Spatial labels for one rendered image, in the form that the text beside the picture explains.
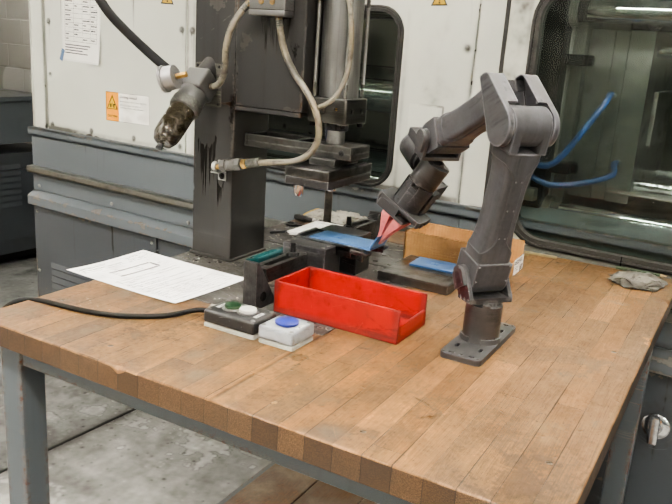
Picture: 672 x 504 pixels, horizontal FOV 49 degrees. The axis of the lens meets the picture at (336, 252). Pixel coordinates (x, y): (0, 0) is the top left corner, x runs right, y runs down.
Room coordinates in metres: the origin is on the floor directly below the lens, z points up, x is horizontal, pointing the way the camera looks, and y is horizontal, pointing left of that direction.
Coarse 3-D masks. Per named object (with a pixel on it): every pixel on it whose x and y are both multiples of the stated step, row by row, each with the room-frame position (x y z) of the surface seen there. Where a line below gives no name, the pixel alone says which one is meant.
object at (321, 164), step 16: (336, 128) 1.50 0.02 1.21; (256, 144) 1.57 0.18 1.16; (272, 144) 1.55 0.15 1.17; (288, 144) 1.53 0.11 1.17; (304, 144) 1.51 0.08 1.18; (320, 144) 1.50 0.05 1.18; (336, 144) 1.51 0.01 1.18; (352, 144) 1.53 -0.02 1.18; (320, 160) 1.48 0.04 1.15; (336, 160) 1.47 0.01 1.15; (352, 160) 1.47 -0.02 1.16; (288, 176) 1.45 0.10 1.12; (304, 176) 1.44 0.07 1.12; (320, 176) 1.42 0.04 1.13; (336, 176) 1.44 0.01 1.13; (352, 176) 1.50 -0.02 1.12; (368, 176) 1.56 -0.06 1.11
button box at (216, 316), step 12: (12, 300) 1.27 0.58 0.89; (24, 300) 1.25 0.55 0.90; (36, 300) 1.24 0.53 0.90; (48, 300) 1.23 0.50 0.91; (228, 300) 1.23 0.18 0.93; (84, 312) 1.20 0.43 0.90; (96, 312) 1.20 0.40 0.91; (108, 312) 1.19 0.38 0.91; (168, 312) 1.21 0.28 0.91; (180, 312) 1.22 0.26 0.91; (192, 312) 1.23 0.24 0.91; (204, 312) 1.19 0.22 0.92; (216, 312) 1.18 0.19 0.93; (228, 312) 1.18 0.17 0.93; (240, 312) 1.17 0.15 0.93; (264, 312) 1.19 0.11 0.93; (204, 324) 1.19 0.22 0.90; (216, 324) 1.18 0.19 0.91; (228, 324) 1.16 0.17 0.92; (240, 324) 1.15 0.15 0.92; (252, 324) 1.14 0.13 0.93; (240, 336) 1.15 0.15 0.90; (252, 336) 1.14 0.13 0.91
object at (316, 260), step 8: (288, 248) 1.46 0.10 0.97; (312, 256) 1.43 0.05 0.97; (320, 256) 1.42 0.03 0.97; (328, 256) 1.43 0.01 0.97; (336, 256) 1.46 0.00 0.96; (312, 264) 1.43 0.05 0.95; (320, 264) 1.42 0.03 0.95; (328, 264) 1.43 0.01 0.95; (336, 264) 1.46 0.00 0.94; (344, 264) 1.55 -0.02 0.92; (352, 264) 1.54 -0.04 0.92; (360, 264) 1.55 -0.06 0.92; (368, 264) 1.59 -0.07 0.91; (344, 272) 1.54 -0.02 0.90; (352, 272) 1.54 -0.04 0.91
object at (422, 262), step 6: (420, 258) 1.62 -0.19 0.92; (426, 258) 1.62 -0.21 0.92; (414, 264) 1.57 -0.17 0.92; (420, 264) 1.57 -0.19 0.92; (426, 264) 1.57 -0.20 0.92; (444, 264) 1.58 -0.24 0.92; (450, 264) 1.59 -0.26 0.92; (438, 270) 1.54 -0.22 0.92; (444, 270) 1.54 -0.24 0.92; (450, 270) 1.54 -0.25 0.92
